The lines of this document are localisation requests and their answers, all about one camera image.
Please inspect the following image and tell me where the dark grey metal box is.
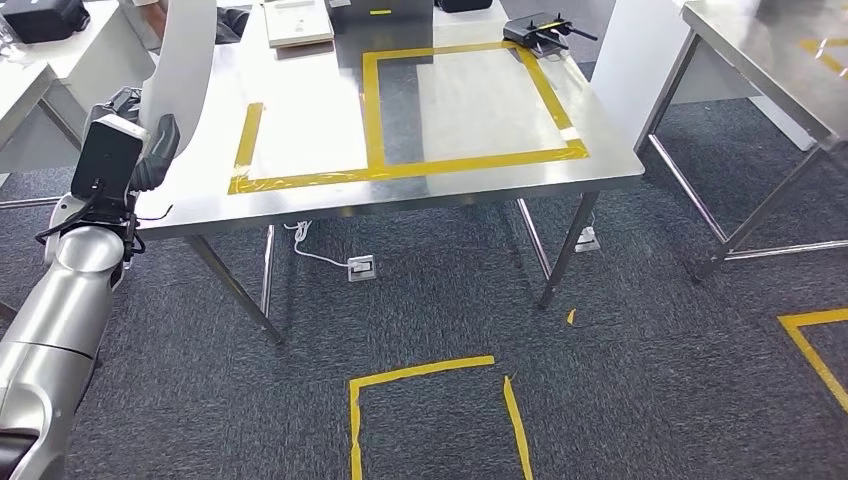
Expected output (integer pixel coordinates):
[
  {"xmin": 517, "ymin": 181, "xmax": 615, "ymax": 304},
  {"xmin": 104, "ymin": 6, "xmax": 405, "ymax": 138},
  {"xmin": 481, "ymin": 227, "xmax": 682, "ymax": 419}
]
[{"xmin": 324, "ymin": 0, "xmax": 435, "ymax": 44}]

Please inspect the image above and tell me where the white flat box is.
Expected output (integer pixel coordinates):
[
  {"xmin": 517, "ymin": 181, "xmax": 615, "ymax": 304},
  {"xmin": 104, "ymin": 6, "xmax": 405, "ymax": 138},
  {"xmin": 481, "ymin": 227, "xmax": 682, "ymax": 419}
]
[{"xmin": 262, "ymin": 0, "xmax": 336, "ymax": 51}]

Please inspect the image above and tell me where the white socket cable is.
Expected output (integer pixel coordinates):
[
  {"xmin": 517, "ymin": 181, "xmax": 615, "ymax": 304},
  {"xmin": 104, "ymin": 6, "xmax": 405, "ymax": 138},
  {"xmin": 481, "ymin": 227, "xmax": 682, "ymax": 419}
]
[{"xmin": 284, "ymin": 220, "xmax": 352, "ymax": 268}]

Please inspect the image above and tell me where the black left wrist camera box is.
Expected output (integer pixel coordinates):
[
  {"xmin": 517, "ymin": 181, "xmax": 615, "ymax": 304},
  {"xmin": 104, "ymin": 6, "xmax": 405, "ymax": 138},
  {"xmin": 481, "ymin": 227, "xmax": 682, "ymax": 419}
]
[{"xmin": 69, "ymin": 113, "xmax": 152, "ymax": 203}]

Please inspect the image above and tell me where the white curved plastic part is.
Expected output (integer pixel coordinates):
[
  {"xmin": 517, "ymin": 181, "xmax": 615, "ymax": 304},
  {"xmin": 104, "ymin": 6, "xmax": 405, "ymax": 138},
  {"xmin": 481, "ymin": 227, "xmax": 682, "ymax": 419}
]
[{"xmin": 137, "ymin": 0, "xmax": 219, "ymax": 144}]

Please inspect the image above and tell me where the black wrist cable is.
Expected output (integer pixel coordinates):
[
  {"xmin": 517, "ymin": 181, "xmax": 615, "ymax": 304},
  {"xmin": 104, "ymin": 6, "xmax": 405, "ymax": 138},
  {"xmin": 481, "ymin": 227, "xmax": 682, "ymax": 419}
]
[{"xmin": 34, "ymin": 178, "xmax": 175, "ymax": 260}]

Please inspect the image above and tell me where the black router with antennas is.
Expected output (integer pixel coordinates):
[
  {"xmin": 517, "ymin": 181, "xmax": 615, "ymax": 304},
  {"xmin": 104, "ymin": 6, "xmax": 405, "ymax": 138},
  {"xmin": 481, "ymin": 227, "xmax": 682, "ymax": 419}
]
[{"xmin": 502, "ymin": 11, "xmax": 599, "ymax": 61}]

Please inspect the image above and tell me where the black bag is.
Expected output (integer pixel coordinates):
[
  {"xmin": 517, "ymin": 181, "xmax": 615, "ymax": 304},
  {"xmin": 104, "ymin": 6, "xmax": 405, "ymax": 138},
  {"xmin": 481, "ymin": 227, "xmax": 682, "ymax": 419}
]
[{"xmin": 0, "ymin": 0, "xmax": 92, "ymax": 44}]

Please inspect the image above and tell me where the steel table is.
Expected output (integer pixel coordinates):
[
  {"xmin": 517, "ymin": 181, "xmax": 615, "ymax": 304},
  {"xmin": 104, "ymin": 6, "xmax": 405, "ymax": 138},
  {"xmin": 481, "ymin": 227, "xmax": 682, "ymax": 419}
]
[
  {"xmin": 635, "ymin": 0, "xmax": 848, "ymax": 283},
  {"xmin": 0, "ymin": 62, "xmax": 84, "ymax": 213}
]

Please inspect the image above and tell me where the white side table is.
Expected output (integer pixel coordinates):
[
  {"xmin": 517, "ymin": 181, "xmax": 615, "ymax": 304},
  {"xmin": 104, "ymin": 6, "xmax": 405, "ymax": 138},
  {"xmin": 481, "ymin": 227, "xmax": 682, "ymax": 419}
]
[{"xmin": 0, "ymin": 0, "xmax": 160, "ymax": 177}]

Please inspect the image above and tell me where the person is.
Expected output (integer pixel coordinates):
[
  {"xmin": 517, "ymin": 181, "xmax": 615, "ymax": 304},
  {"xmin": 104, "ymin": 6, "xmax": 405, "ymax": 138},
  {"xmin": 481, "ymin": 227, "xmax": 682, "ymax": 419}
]
[{"xmin": 129, "ymin": 0, "xmax": 253, "ymax": 48}]

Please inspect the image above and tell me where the black pouch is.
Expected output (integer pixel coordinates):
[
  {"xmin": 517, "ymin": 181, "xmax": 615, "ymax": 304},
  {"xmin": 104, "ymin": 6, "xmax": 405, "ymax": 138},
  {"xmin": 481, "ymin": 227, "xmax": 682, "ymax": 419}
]
[{"xmin": 433, "ymin": 0, "xmax": 495, "ymax": 15}]

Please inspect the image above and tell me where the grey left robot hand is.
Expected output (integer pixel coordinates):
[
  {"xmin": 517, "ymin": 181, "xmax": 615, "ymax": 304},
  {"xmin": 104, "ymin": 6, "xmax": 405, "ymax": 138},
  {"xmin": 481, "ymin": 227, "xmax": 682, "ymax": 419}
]
[{"xmin": 86, "ymin": 86, "xmax": 181, "ymax": 193}]

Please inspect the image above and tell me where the steel workbench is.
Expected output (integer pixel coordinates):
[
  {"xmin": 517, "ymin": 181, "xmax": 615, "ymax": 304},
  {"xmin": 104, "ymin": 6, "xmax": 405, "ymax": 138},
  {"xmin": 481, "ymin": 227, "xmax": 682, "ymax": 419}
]
[{"xmin": 135, "ymin": 0, "xmax": 645, "ymax": 346}]

